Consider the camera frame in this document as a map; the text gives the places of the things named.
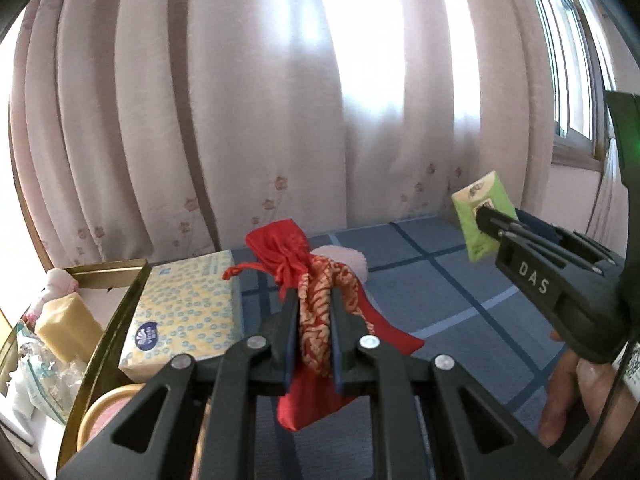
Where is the red embroidered drawstring pouch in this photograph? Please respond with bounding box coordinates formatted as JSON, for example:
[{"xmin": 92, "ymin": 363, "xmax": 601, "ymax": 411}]
[{"xmin": 222, "ymin": 217, "xmax": 427, "ymax": 433}]

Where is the pink powder puff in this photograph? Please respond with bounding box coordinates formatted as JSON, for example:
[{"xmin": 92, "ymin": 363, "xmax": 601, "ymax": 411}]
[{"xmin": 311, "ymin": 244, "xmax": 372, "ymax": 287}]

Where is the black cable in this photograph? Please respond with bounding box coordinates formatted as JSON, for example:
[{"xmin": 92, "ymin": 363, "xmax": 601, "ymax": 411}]
[{"xmin": 585, "ymin": 350, "xmax": 632, "ymax": 466}]

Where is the yellow sponge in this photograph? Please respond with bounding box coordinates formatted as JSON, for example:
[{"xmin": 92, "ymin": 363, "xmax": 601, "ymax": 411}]
[{"xmin": 34, "ymin": 292, "xmax": 103, "ymax": 363}]

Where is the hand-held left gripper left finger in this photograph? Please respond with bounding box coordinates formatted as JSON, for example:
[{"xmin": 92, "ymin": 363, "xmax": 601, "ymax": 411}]
[{"xmin": 57, "ymin": 290, "xmax": 301, "ymax": 480}]

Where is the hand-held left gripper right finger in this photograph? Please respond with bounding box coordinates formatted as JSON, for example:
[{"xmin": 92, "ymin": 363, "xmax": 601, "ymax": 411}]
[{"xmin": 330, "ymin": 297, "xmax": 571, "ymax": 480}]

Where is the window with wooden sill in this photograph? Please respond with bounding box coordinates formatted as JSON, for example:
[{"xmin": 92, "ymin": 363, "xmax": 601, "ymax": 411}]
[{"xmin": 520, "ymin": 0, "xmax": 621, "ymax": 163}]

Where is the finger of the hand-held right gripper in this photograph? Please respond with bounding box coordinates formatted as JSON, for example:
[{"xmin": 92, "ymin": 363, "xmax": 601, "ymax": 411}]
[
  {"xmin": 475, "ymin": 206, "xmax": 602, "ymax": 274},
  {"xmin": 516, "ymin": 209, "xmax": 624, "ymax": 269}
]

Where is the person's right hand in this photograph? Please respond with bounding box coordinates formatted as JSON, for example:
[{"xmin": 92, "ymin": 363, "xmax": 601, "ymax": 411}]
[{"xmin": 539, "ymin": 329, "xmax": 640, "ymax": 461}]

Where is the pink white plush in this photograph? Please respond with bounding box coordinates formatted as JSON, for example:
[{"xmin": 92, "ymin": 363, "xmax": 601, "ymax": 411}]
[{"xmin": 25, "ymin": 269, "xmax": 77, "ymax": 322}]

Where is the yellow dotted tissue box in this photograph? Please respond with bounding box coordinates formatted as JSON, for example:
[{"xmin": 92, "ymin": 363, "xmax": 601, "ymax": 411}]
[{"xmin": 118, "ymin": 250, "xmax": 246, "ymax": 382}]

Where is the cotton swab packet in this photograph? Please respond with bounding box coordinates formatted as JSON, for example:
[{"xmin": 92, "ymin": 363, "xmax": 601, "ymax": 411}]
[{"xmin": 17, "ymin": 322, "xmax": 83, "ymax": 426}]

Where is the pink floral curtain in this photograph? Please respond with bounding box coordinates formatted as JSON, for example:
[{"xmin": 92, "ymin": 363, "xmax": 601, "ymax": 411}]
[{"xmin": 10, "ymin": 0, "xmax": 556, "ymax": 267}]

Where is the gold tin tray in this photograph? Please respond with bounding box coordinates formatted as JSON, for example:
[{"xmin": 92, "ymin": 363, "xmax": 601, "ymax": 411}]
[{"xmin": 0, "ymin": 259, "xmax": 151, "ymax": 480}]

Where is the blue checked mat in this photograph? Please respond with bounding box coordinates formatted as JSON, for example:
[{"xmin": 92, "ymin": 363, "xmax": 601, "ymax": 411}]
[{"xmin": 145, "ymin": 215, "xmax": 601, "ymax": 480}]

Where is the green tissue packet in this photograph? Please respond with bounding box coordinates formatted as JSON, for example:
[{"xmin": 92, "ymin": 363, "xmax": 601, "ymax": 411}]
[{"xmin": 451, "ymin": 171, "xmax": 518, "ymax": 263}]

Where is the round gold tin pink lid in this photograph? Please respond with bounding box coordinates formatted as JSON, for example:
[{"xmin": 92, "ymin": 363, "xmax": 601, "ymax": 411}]
[{"xmin": 77, "ymin": 385, "xmax": 147, "ymax": 461}]

